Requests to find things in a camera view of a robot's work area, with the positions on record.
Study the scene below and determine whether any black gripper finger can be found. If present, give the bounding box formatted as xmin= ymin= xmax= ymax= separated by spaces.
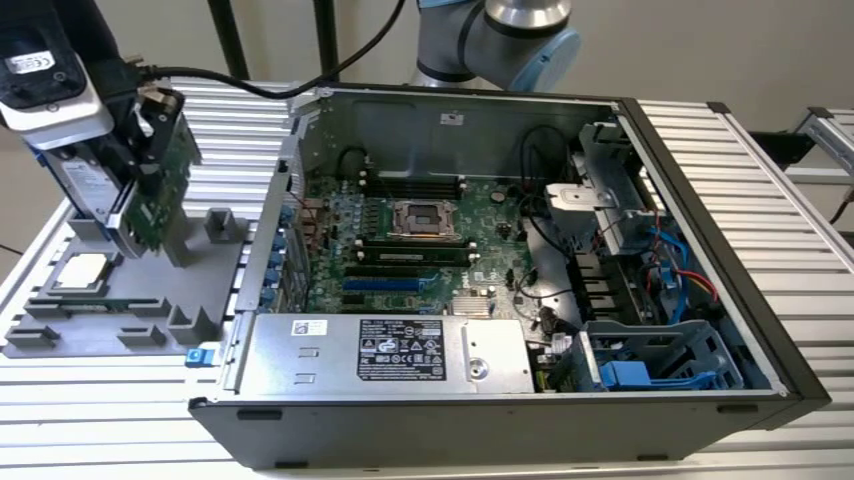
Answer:
xmin=134 ymin=86 xmax=188 ymax=174
xmin=98 ymin=99 xmax=145 ymax=184

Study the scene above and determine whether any green graphics card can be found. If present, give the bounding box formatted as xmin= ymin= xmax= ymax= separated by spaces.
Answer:
xmin=102 ymin=112 xmax=205 ymax=259

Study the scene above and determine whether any hard disk in blue carrier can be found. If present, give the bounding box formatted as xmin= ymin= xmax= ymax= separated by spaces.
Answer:
xmin=29 ymin=142 xmax=134 ymax=239

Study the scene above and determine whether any black stand pole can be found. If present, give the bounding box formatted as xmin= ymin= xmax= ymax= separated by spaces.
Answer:
xmin=205 ymin=0 xmax=252 ymax=81
xmin=312 ymin=0 xmax=342 ymax=84

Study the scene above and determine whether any silver CPU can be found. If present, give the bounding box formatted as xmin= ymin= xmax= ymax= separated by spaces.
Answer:
xmin=49 ymin=252 xmax=112 ymax=292

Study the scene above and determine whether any grey parts rack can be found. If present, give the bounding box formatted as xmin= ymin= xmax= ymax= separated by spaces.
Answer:
xmin=0 ymin=202 xmax=252 ymax=359

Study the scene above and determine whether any CPU socket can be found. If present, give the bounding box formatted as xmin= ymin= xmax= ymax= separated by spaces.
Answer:
xmin=388 ymin=198 xmax=461 ymax=237

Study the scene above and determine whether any black expansion slot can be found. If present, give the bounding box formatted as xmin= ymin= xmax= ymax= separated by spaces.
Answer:
xmin=342 ymin=267 xmax=421 ymax=279

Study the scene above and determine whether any green RAM stick with label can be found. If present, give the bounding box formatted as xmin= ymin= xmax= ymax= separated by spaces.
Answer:
xmin=362 ymin=252 xmax=468 ymax=264

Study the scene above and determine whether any blue expansion slot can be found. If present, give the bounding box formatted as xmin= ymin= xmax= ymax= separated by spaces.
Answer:
xmin=342 ymin=278 xmax=428 ymax=292

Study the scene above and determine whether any silver power supply unit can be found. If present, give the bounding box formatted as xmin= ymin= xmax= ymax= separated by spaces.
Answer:
xmin=236 ymin=313 xmax=539 ymax=396

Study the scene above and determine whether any green motherboard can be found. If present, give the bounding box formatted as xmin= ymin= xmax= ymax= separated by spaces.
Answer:
xmin=302 ymin=177 xmax=535 ymax=331

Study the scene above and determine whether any silver finned heatsink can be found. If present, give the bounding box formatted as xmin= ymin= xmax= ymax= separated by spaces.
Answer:
xmin=450 ymin=295 xmax=496 ymax=317

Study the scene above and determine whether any open grey PC case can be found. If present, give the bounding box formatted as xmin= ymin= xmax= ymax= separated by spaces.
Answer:
xmin=186 ymin=82 xmax=833 ymax=471

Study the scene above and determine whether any grey plastic disk bay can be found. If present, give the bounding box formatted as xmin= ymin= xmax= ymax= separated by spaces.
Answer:
xmin=576 ymin=319 xmax=745 ymax=394

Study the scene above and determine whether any blue disk carrier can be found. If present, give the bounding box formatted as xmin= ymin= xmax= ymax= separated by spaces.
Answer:
xmin=599 ymin=360 xmax=725 ymax=391

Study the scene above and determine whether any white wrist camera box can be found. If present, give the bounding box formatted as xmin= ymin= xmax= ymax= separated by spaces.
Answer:
xmin=0 ymin=47 xmax=116 ymax=151

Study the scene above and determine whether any thick black camera cable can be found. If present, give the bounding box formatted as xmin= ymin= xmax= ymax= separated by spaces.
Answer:
xmin=92 ymin=0 xmax=406 ymax=101

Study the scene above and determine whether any thin black looped wire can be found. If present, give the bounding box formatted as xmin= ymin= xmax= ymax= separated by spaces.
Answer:
xmin=516 ymin=124 xmax=572 ymax=201

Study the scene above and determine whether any silver metal drive bracket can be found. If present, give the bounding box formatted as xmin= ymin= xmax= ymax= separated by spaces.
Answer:
xmin=543 ymin=122 xmax=668 ymax=256

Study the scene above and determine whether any black plastic bracket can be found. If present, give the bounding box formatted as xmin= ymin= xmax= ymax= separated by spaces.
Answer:
xmin=564 ymin=249 xmax=641 ymax=324

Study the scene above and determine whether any blue data wire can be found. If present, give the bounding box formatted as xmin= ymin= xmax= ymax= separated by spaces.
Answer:
xmin=644 ymin=224 xmax=699 ymax=326

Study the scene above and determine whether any red power wire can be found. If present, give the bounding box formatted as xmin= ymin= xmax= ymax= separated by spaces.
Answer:
xmin=676 ymin=269 xmax=720 ymax=304

